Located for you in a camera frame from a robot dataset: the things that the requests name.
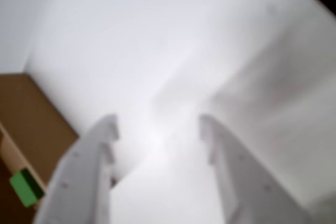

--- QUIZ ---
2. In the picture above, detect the green cube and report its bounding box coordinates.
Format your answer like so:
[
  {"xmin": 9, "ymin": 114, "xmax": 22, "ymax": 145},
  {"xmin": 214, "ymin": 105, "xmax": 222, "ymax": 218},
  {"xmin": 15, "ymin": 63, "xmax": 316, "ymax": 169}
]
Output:
[{"xmin": 9, "ymin": 167, "xmax": 45, "ymax": 208}]

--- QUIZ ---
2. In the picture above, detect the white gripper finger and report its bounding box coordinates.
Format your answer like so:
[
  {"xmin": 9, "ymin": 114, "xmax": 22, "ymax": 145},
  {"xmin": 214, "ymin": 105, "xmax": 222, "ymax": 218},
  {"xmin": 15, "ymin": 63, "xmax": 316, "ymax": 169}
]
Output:
[
  {"xmin": 33, "ymin": 113, "xmax": 119, "ymax": 224},
  {"xmin": 199, "ymin": 114, "xmax": 313, "ymax": 224}
]

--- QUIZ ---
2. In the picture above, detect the brown cardboard box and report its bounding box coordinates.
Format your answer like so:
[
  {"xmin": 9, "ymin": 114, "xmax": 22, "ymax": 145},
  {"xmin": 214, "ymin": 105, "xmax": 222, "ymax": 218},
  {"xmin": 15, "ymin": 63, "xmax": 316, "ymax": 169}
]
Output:
[{"xmin": 0, "ymin": 73, "xmax": 79, "ymax": 224}]

